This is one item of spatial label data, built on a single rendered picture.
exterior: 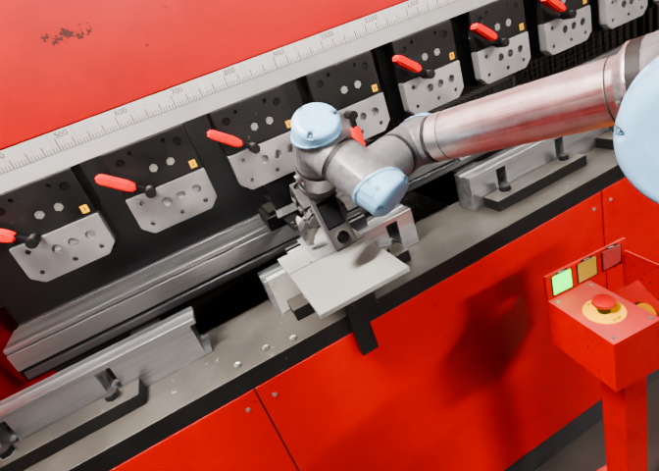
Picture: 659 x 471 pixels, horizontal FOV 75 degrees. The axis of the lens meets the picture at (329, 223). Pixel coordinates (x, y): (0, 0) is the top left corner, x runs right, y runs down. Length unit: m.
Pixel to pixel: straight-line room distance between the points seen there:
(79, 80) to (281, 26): 0.36
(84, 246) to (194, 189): 0.22
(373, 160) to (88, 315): 0.87
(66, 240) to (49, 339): 0.44
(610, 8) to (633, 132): 1.00
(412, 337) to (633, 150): 0.73
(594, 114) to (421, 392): 0.79
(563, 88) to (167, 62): 0.61
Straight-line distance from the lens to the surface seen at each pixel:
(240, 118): 0.85
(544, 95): 0.58
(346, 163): 0.61
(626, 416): 1.19
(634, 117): 0.39
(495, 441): 1.45
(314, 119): 0.63
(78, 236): 0.88
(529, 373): 1.38
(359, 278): 0.78
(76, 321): 1.25
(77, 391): 1.04
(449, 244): 1.05
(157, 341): 0.98
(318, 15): 0.90
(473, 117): 0.62
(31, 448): 1.06
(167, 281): 1.20
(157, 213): 0.86
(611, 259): 1.07
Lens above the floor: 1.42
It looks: 24 degrees down
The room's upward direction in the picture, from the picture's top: 20 degrees counter-clockwise
